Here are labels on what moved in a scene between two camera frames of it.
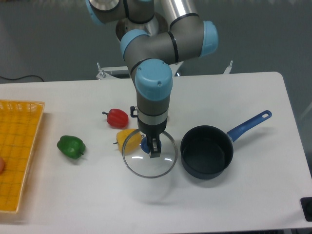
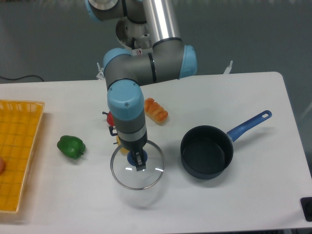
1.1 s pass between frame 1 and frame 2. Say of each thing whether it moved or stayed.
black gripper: moved
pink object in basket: stayed
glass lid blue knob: moved
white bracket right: stayed
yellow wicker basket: stayed
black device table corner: stayed
